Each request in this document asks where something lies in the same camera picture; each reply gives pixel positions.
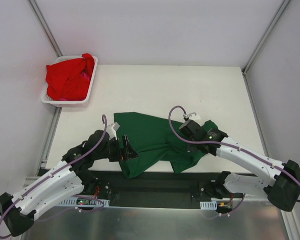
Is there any green t shirt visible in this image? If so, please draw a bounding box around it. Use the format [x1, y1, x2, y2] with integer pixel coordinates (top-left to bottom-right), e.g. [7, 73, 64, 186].
[114, 112, 206, 179]

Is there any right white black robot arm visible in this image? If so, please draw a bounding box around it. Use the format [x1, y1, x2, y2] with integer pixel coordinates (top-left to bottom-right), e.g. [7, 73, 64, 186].
[179, 119, 300, 212]

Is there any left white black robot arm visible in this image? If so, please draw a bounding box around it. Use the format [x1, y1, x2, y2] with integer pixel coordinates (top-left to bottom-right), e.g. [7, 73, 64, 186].
[0, 130, 139, 237]

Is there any red t shirt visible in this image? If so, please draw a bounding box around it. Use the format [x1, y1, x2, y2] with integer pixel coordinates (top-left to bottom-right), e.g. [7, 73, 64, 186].
[45, 53, 95, 101]

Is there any white plastic basket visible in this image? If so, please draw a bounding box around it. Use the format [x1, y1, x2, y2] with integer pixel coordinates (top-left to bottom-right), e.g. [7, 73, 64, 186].
[41, 55, 98, 107]

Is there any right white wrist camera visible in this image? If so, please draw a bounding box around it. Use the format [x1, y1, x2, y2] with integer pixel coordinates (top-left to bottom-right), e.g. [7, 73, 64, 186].
[183, 112, 201, 121]

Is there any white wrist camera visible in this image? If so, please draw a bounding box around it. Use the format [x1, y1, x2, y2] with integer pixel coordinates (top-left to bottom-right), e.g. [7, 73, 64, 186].
[183, 112, 201, 121]
[106, 122, 120, 140]

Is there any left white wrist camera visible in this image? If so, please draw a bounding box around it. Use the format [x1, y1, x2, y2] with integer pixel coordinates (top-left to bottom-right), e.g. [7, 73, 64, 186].
[106, 122, 120, 140]

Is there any left slotted cable duct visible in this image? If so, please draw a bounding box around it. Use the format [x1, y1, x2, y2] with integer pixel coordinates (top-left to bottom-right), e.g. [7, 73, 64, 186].
[57, 197, 110, 208]

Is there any slotted cable duct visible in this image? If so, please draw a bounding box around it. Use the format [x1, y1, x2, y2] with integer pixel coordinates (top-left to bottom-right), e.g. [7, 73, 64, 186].
[57, 197, 110, 208]
[200, 200, 218, 211]

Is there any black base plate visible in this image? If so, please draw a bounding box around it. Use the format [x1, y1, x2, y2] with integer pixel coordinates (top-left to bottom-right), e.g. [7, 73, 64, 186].
[82, 170, 225, 209]

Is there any aluminium rail beam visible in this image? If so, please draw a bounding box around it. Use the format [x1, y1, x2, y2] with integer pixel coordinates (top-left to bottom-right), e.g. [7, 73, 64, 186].
[23, 176, 40, 187]

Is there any right slotted cable duct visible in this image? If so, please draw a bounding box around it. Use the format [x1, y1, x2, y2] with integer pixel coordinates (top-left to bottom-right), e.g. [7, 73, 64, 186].
[200, 200, 218, 211]

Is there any left aluminium frame post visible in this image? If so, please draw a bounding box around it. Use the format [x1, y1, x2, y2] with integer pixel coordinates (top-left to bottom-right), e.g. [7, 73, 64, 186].
[27, 0, 63, 57]

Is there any aluminium frame post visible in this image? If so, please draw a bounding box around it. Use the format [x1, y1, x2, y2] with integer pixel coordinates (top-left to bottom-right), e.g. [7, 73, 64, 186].
[27, 0, 63, 57]
[242, 0, 293, 76]

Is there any right aluminium frame post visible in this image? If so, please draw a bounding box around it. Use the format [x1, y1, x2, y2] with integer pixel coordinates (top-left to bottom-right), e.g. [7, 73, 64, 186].
[242, 0, 293, 76]

